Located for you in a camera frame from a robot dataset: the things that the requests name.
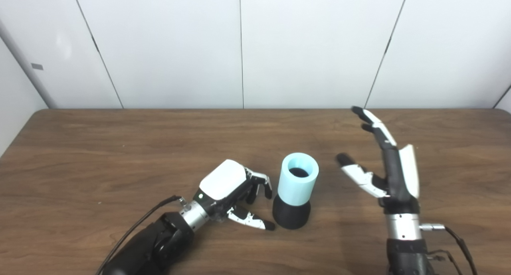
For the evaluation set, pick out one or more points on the black funnel-shaped nozzle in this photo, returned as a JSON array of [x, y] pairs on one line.
[[291, 217]]

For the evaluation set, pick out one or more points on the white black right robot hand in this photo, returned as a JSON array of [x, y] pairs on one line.
[[401, 179]]

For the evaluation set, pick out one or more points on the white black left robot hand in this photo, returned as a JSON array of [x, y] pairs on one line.
[[221, 179]]

